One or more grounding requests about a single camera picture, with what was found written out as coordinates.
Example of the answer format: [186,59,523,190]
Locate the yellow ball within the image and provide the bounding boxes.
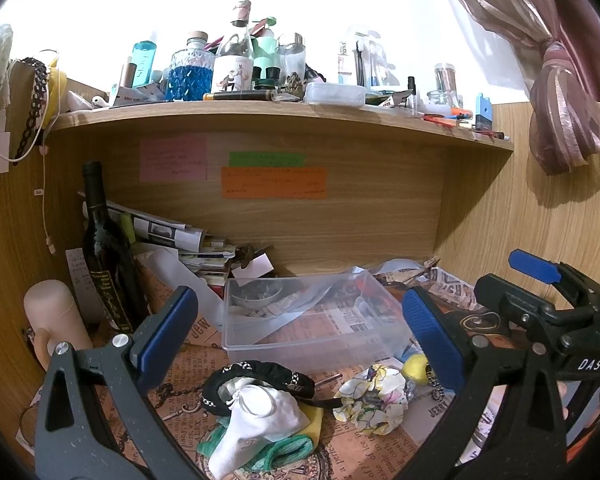
[401,353,429,386]

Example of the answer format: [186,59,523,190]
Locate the floral fabric scrunchie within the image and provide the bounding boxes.
[332,364,410,436]

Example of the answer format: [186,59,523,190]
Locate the white drawstring pouch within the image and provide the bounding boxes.
[208,377,310,479]

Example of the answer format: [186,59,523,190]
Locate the black studded headband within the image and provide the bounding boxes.
[200,361,342,416]

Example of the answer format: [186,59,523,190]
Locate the green knitted cloth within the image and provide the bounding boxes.
[197,417,315,472]

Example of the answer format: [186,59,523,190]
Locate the person's hand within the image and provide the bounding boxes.
[557,382,577,419]

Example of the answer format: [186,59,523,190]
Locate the beige cylindrical roll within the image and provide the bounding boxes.
[23,280,93,370]

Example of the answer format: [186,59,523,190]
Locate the printed newspaper mat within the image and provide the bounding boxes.
[14,253,512,480]

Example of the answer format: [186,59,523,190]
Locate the pink striped curtain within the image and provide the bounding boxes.
[460,0,600,176]

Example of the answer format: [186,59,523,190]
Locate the dark wine bottle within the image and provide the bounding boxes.
[82,162,149,334]

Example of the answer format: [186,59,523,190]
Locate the yellow sponge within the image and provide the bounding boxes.
[297,402,324,448]

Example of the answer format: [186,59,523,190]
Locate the clear plastic storage box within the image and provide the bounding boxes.
[222,271,415,375]

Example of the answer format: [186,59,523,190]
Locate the stack of papers and magazines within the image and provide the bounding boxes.
[78,190,276,302]

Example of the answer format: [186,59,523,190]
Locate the clear lidded plastic case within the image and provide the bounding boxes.
[303,81,366,108]

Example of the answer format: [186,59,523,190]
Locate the pink sticky note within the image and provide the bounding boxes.
[138,133,207,183]

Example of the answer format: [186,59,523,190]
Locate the orange sticky note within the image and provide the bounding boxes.
[221,167,327,200]

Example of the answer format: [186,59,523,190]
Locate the green sticky note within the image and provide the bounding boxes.
[228,151,306,168]

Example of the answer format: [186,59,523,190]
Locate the small glass jar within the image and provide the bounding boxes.
[277,32,306,80]

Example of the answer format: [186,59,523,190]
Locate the tall clear labelled bottle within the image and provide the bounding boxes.
[211,0,253,92]

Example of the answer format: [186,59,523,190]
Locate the blue glass bottle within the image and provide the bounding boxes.
[164,30,215,102]

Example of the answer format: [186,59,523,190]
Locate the turquoise plastic bottle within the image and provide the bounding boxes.
[131,40,157,87]

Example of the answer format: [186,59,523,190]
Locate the black chain necklace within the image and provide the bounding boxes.
[12,57,50,162]

